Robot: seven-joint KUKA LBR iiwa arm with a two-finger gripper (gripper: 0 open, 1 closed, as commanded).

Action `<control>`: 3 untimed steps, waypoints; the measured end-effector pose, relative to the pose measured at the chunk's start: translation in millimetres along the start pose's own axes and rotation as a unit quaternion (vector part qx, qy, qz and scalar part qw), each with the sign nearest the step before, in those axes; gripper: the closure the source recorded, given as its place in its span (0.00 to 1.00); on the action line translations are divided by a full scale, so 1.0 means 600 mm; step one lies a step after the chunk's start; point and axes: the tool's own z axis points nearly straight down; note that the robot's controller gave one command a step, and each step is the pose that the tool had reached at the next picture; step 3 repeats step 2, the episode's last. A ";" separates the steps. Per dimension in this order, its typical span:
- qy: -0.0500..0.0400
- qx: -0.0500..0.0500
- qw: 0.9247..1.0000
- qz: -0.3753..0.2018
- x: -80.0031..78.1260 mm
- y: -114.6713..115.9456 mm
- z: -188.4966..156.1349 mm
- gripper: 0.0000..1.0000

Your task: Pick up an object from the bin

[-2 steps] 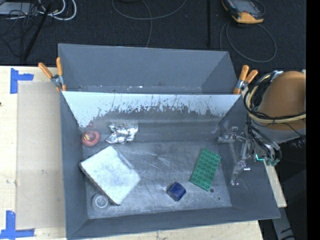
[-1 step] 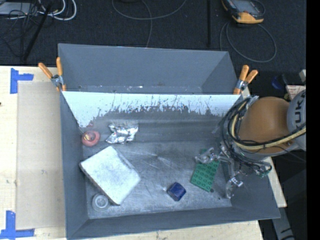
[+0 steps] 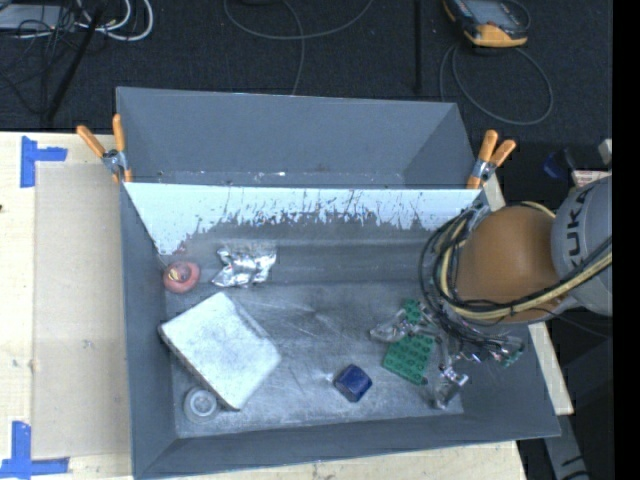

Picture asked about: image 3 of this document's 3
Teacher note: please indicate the white flat sponge block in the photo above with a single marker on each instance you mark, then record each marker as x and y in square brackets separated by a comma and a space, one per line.
[220, 350]

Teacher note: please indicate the grey metal bin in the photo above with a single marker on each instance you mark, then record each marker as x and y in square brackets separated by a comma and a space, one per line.
[320, 318]

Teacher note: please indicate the blue cube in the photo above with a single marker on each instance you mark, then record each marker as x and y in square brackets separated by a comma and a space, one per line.
[353, 382]

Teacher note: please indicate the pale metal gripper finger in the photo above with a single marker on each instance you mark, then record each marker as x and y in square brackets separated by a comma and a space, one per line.
[395, 327]
[448, 385]

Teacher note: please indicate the pale wood board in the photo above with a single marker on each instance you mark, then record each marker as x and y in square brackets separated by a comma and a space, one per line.
[75, 318]

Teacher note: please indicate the green studded toy plate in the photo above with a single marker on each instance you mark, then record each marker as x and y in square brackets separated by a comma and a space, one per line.
[410, 355]

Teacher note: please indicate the crumpled silver foil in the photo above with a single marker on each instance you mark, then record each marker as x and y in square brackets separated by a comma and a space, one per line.
[244, 268]

